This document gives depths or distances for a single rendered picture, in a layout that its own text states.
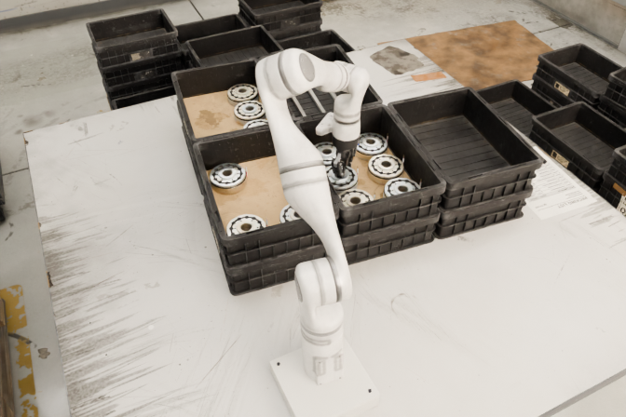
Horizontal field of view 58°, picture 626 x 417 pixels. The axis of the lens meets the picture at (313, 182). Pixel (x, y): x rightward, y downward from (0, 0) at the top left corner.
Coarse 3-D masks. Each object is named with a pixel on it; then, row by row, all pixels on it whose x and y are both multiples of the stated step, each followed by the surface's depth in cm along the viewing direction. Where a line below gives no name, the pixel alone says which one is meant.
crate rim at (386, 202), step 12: (372, 108) 173; (384, 108) 173; (300, 120) 168; (312, 120) 168; (396, 120) 168; (420, 156) 156; (432, 168) 154; (444, 180) 149; (336, 192) 145; (408, 192) 145; (420, 192) 145; (432, 192) 147; (360, 204) 142; (372, 204) 142; (384, 204) 143; (396, 204) 145; (348, 216) 142
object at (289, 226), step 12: (240, 132) 164; (252, 132) 164; (204, 168) 152; (204, 180) 149; (216, 204) 142; (336, 204) 142; (216, 216) 139; (336, 216) 141; (264, 228) 136; (276, 228) 136; (288, 228) 137; (300, 228) 139; (228, 240) 133; (240, 240) 134; (252, 240) 136
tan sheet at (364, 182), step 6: (354, 162) 170; (360, 162) 170; (366, 162) 170; (354, 168) 167; (360, 168) 167; (366, 168) 167; (360, 174) 166; (366, 174) 166; (360, 180) 164; (366, 180) 164; (360, 186) 162; (366, 186) 162; (372, 186) 162; (378, 186) 162; (384, 186) 162; (372, 192) 160; (378, 192) 160; (378, 198) 158
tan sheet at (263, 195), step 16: (256, 160) 170; (272, 160) 170; (208, 176) 165; (256, 176) 165; (272, 176) 165; (240, 192) 160; (256, 192) 160; (272, 192) 160; (224, 208) 155; (240, 208) 155; (256, 208) 155; (272, 208) 155; (224, 224) 151; (272, 224) 151
